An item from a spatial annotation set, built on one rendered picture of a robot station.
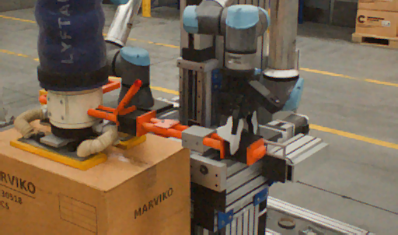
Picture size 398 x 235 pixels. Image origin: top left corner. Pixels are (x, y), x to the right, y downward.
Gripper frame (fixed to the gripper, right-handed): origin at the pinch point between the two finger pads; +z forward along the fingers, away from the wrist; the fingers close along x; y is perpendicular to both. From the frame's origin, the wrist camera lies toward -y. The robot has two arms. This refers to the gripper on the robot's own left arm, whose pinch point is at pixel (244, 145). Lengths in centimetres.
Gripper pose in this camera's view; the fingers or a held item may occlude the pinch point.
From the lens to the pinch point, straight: 147.2
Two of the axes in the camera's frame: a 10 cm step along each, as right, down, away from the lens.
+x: -6.3, 2.2, -7.5
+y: -7.8, -1.6, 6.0
